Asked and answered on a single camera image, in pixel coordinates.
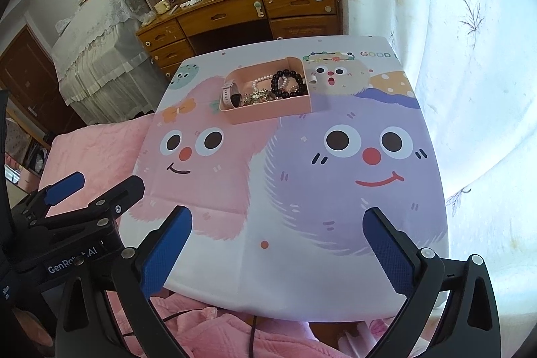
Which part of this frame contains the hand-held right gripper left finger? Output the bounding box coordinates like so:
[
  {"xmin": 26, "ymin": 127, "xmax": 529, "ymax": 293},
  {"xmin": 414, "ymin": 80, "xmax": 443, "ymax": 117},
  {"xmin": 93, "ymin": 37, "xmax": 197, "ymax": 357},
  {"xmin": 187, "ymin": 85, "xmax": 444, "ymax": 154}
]
[{"xmin": 54, "ymin": 205, "xmax": 194, "ymax": 358}]

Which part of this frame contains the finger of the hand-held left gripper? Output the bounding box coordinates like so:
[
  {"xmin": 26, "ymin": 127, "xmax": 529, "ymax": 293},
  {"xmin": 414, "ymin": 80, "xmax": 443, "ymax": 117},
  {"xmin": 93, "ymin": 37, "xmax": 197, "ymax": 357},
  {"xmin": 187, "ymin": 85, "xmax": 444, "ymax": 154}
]
[
  {"xmin": 37, "ymin": 174, "xmax": 146, "ymax": 233},
  {"xmin": 16, "ymin": 171, "xmax": 86, "ymax": 225}
]

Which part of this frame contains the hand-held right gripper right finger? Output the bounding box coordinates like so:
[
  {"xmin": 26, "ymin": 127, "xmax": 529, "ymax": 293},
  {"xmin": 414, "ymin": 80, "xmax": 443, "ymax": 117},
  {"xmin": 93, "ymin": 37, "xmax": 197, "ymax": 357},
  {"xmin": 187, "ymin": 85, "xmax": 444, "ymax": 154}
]
[{"xmin": 362, "ymin": 207, "xmax": 503, "ymax": 358}]

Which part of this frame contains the white wrist watch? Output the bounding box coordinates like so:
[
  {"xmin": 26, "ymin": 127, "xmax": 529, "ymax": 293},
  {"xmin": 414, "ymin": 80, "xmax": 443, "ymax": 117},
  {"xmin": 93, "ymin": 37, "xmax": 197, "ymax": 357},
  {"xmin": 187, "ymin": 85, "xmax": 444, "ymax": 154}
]
[{"xmin": 222, "ymin": 79, "xmax": 244, "ymax": 109}]

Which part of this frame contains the gold chain jewelry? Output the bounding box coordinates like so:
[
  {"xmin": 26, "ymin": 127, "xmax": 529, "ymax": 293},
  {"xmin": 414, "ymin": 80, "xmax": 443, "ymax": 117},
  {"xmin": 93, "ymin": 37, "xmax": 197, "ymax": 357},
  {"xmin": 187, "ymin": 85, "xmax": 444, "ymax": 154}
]
[{"xmin": 243, "ymin": 87, "xmax": 278, "ymax": 106}]

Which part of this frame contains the pink jewelry tray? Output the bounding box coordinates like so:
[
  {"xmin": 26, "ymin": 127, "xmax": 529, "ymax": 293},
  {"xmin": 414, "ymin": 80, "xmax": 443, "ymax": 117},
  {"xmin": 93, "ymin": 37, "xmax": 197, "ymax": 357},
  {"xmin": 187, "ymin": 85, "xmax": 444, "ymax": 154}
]
[{"xmin": 219, "ymin": 56, "xmax": 313, "ymax": 126}]

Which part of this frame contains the white pearl bracelet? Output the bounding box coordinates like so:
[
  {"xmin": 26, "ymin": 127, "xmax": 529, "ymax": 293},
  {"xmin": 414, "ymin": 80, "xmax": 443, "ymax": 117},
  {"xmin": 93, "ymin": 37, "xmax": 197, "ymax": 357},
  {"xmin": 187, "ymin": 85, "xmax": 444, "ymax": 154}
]
[{"xmin": 252, "ymin": 73, "xmax": 294, "ymax": 91}]

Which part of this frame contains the black bead bracelet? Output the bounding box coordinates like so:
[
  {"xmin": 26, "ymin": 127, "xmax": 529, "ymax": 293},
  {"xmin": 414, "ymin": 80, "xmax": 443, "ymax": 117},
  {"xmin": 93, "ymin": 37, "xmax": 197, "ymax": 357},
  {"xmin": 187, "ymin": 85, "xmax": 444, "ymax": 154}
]
[{"xmin": 271, "ymin": 66, "xmax": 309, "ymax": 99}]

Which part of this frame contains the pink blanket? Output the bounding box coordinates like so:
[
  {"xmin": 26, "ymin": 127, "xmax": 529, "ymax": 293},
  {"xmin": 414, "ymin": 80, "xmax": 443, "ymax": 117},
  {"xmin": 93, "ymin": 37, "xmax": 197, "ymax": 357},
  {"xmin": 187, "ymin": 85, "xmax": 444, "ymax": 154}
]
[{"xmin": 38, "ymin": 115, "xmax": 378, "ymax": 358}]

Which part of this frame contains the wooden wardrobe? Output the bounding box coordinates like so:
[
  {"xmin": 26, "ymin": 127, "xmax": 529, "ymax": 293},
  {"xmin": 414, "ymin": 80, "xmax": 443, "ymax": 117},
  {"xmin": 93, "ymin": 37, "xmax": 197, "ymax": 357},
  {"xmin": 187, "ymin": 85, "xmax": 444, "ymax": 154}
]
[{"xmin": 4, "ymin": 106, "xmax": 53, "ymax": 187}]

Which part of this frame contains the cartoon printed table cover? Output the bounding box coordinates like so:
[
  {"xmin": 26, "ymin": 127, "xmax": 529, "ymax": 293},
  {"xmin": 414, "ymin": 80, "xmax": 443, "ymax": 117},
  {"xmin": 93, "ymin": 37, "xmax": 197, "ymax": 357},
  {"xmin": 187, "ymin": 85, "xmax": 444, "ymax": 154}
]
[{"xmin": 119, "ymin": 35, "xmax": 449, "ymax": 323}]

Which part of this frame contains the brown wooden door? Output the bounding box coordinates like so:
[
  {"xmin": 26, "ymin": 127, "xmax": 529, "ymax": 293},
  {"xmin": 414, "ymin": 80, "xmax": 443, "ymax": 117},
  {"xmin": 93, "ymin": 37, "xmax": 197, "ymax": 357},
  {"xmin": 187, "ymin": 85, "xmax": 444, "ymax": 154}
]
[{"xmin": 0, "ymin": 24, "xmax": 89, "ymax": 141}]

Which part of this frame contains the white lace covered cabinet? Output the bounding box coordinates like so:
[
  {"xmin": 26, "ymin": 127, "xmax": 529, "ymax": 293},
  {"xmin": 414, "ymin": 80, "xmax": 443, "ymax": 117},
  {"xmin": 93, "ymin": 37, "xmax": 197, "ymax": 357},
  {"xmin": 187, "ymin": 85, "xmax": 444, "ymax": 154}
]
[{"xmin": 50, "ymin": 0, "xmax": 168, "ymax": 128}]

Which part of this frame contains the white floral curtain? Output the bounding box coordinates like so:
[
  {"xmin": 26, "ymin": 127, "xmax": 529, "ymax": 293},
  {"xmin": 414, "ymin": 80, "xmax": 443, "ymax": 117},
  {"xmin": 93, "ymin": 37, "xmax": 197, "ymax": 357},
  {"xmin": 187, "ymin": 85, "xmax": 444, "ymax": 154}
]
[{"xmin": 340, "ymin": 0, "xmax": 537, "ymax": 358}]

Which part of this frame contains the wooden desk with drawers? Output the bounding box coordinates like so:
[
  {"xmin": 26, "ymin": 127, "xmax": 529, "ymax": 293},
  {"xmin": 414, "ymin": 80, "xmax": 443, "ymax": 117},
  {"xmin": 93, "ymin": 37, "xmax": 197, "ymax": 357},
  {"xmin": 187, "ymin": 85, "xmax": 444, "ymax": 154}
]
[{"xmin": 136, "ymin": 0, "xmax": 340, "ymax": 79}]

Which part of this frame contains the black cable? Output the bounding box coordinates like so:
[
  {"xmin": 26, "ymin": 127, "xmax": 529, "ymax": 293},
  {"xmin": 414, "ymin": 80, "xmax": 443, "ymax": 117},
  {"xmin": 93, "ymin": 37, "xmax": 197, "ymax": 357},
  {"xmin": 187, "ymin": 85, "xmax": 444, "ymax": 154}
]
[{"xmin": 161, "ymin": 310, "xmax": 258, "ymax": 358}]

